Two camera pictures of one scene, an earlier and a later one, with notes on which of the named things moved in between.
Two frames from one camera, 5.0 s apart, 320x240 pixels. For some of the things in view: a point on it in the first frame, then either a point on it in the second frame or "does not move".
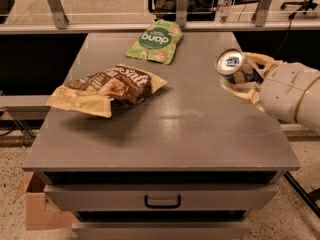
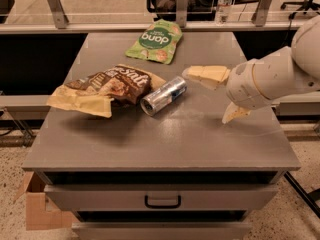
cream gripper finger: (265, 61) -> (208, 75)
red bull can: (229, 62) -> (162, 96)
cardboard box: (42, 213) does not move
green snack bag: (158, 42) does not move
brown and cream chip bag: (97, 93) does not move
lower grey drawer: (186, 230) does not move
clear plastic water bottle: (225, 1) does not move
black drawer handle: (163, 206) does not move
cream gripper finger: (253, 94) -> (234, 112)
